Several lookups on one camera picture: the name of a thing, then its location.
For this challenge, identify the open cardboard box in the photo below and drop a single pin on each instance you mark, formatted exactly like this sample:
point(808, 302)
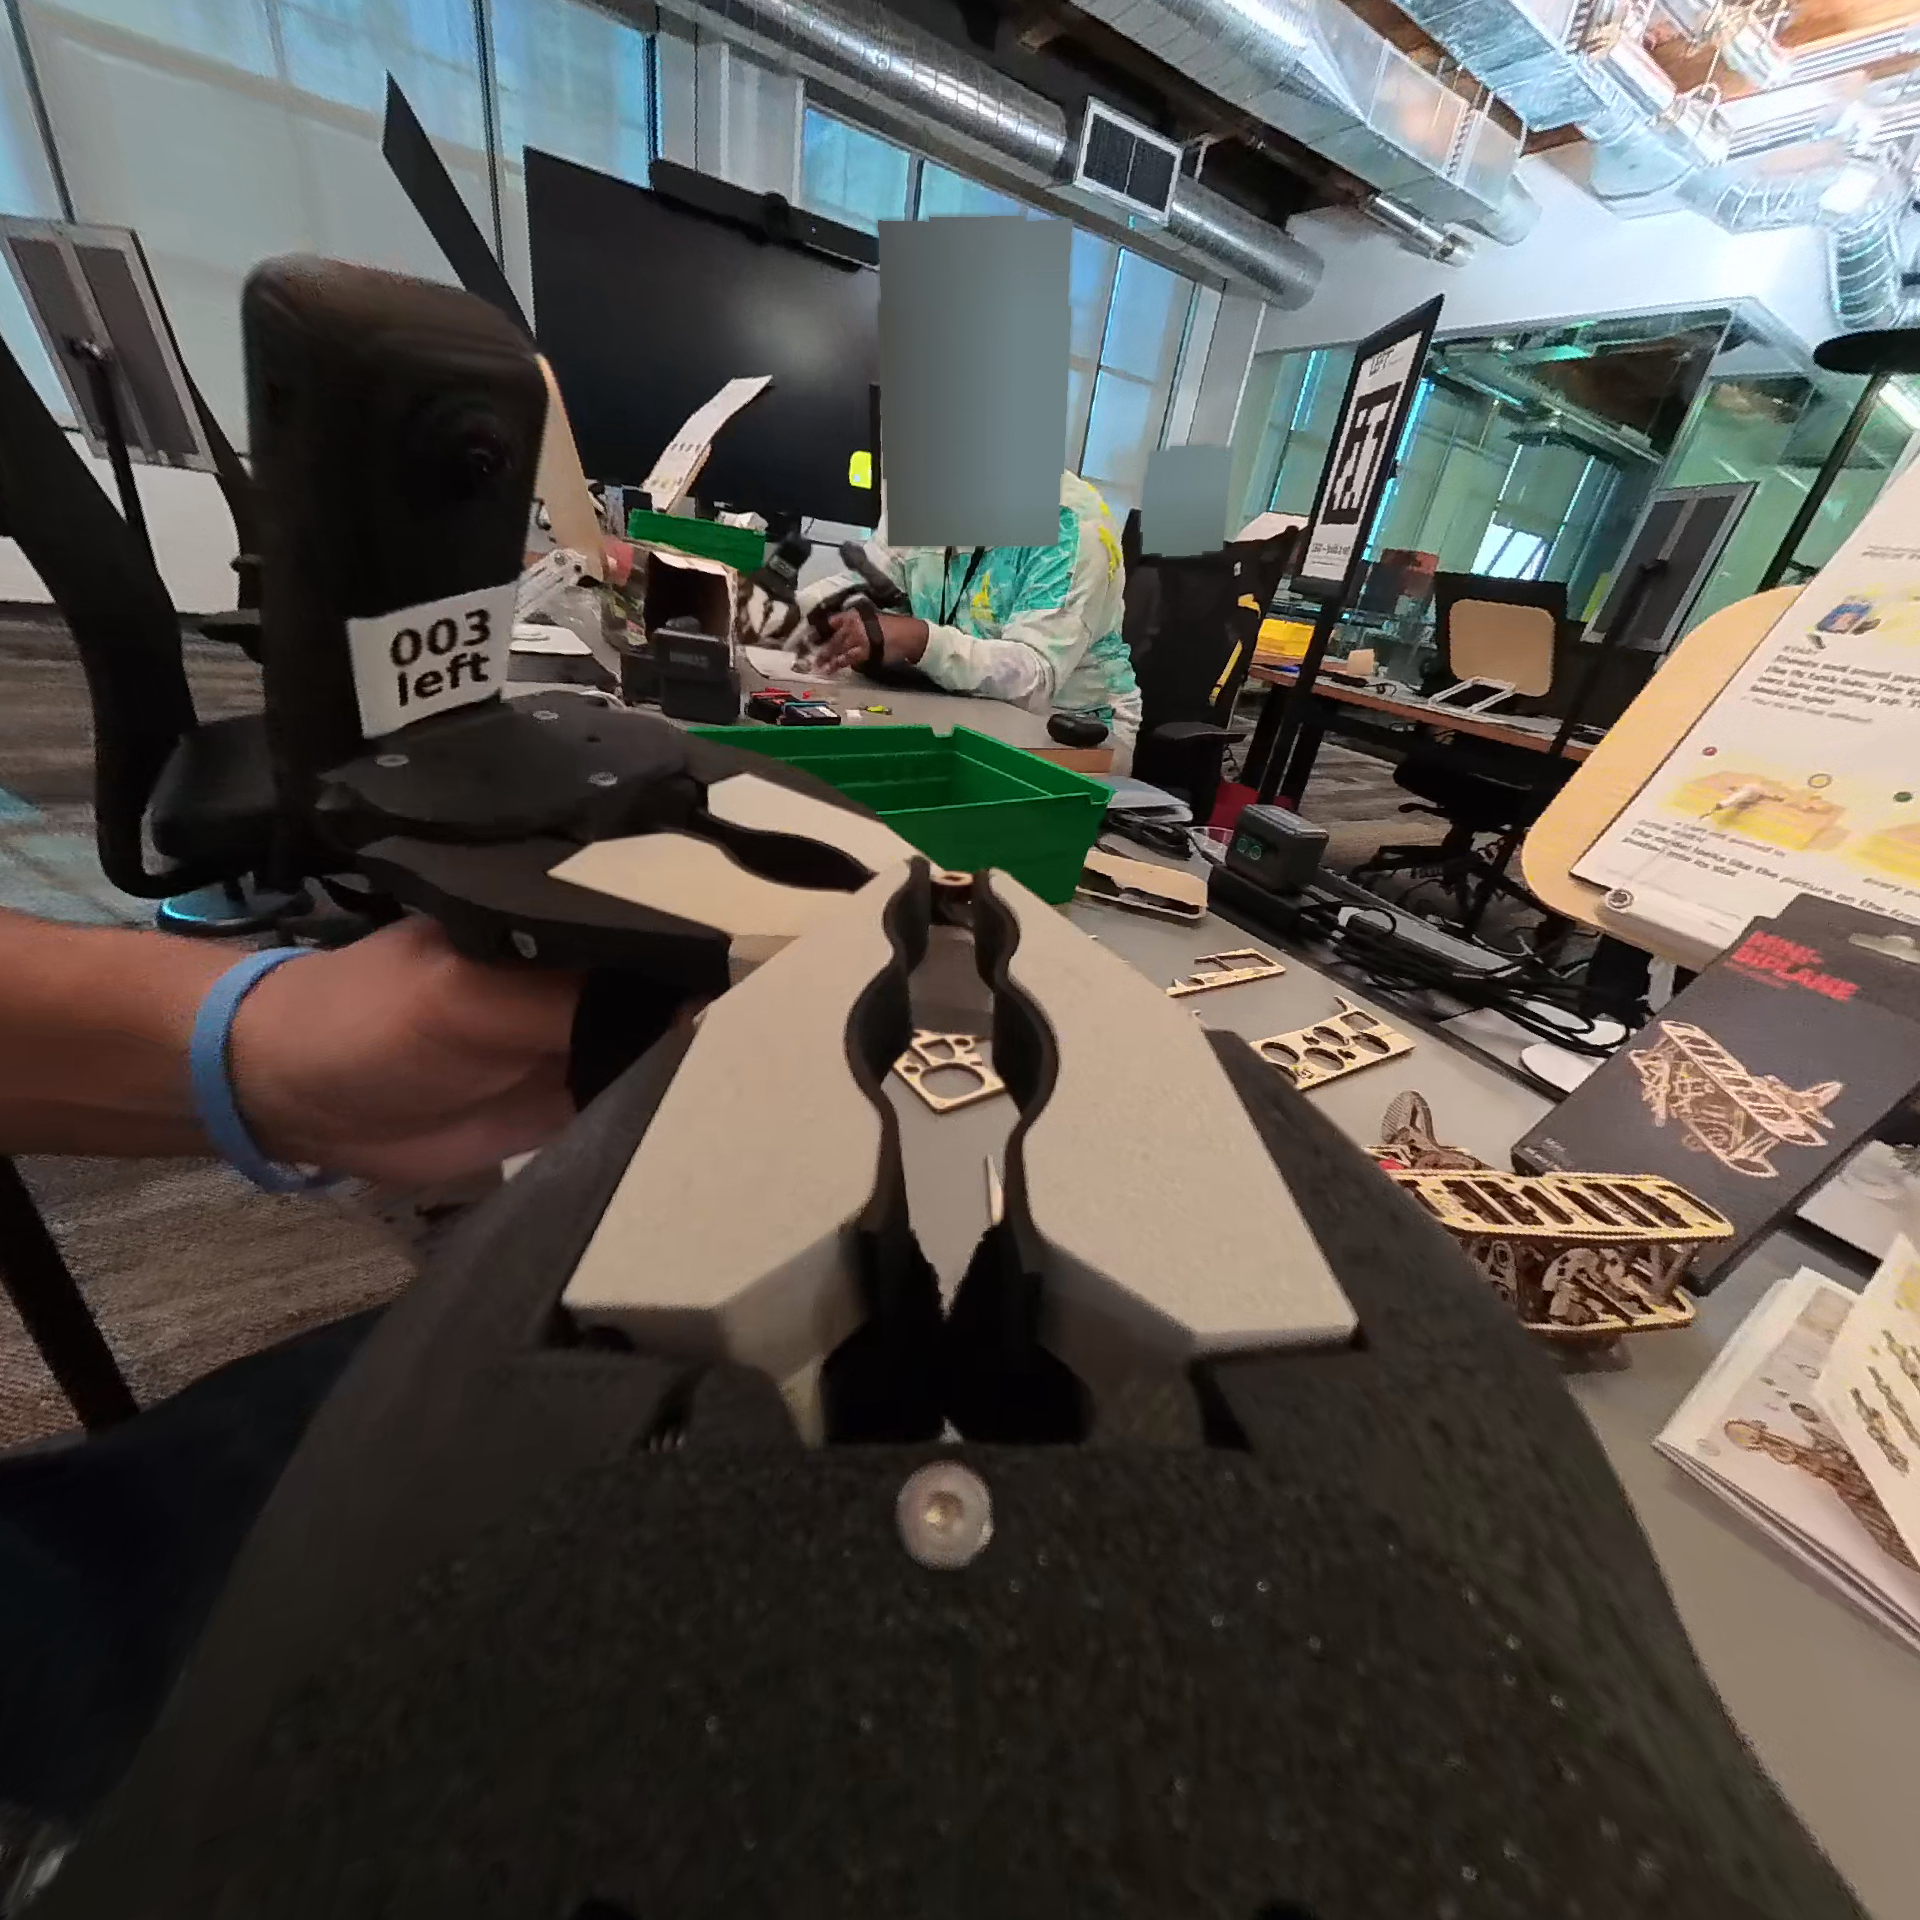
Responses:
point(689, 600)

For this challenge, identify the person's dark trousers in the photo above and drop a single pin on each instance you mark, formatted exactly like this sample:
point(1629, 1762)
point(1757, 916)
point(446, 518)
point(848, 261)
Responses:
point(149, 1544)

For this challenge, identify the rounded wooden board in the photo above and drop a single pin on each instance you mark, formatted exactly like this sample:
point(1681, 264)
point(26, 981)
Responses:
point(1619, 810)

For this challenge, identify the black power station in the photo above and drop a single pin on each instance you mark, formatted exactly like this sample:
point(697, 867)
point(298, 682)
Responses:
point(1280, 854)

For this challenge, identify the black office chair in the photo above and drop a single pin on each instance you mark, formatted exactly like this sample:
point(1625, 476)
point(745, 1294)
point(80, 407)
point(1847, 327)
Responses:
point(93, 674)
point(1201, 660)

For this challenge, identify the grey panel on stand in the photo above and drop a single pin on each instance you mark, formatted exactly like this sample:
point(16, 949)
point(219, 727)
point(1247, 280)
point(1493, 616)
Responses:
point(107, 346)

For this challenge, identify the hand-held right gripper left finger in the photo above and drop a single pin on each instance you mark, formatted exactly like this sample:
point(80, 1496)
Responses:
point(735, 1169)

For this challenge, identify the small green bin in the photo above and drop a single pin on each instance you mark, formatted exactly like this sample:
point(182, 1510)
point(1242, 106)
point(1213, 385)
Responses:
point(697, 537)

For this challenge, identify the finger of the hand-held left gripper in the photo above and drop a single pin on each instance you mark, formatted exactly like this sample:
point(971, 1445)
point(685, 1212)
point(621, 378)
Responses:
point(661, 887)
point(749, 802)

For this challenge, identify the white instruction sheet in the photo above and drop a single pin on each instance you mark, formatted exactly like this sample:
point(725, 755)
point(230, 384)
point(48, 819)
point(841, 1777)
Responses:
point(1787, 719)

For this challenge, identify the marker tag sign board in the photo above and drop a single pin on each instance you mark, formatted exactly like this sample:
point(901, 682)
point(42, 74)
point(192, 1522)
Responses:
point(1374, 435)

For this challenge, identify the black power strip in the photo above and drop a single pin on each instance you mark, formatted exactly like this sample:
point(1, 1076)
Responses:
point(1337, 922)

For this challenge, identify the green plastic bin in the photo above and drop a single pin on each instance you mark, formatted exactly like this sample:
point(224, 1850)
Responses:
point(961, 794)

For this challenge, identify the black light stand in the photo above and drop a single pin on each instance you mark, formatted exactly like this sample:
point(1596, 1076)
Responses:
point(1869, 435)

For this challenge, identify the blue wristband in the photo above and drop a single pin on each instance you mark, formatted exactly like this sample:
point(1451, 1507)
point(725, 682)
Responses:
point(227, 1079)

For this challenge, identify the wooden biplane model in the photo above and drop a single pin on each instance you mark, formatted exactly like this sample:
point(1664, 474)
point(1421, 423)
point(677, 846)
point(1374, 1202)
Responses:
point(1575, 1213)

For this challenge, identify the black package with biplane print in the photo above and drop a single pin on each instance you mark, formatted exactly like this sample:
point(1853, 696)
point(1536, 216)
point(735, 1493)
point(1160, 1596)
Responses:
point(1801, 1050)

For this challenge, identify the brown wooden sheet piece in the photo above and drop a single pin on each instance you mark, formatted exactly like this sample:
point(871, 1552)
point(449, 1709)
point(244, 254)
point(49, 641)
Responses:
point(1149, 884)

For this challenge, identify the air vent grille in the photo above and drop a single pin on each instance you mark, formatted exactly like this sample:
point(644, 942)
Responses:
point(1127, 157)

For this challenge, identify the person's left forearm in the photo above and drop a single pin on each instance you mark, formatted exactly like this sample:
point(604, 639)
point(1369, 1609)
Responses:
point(93, 1035)

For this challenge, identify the silver air duct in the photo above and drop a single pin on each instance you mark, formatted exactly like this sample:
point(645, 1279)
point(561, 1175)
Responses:
point(976, 106)

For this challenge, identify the instruction booklet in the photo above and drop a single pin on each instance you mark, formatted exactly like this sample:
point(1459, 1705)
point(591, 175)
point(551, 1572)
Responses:
point(1787, 1438)

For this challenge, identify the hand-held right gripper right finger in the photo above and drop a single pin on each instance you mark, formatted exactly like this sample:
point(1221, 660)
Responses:
point(1188, 1169)

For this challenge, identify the person's left hand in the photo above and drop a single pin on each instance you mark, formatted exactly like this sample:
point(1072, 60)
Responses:
point(422, 1066)

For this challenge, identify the grey desk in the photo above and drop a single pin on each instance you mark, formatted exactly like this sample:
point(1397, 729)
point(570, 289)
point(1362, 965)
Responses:
point(1484, 1110)

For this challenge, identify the small wooden part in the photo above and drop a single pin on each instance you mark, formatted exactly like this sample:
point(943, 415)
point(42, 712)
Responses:
point(948, 887)

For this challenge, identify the black monitor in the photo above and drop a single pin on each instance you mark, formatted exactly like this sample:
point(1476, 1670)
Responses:
point(692, 346)

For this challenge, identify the wooden cut-out sheet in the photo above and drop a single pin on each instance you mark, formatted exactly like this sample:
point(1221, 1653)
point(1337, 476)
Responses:
point(1228, 972)
point(1337, 1043)
point(943, 1070)

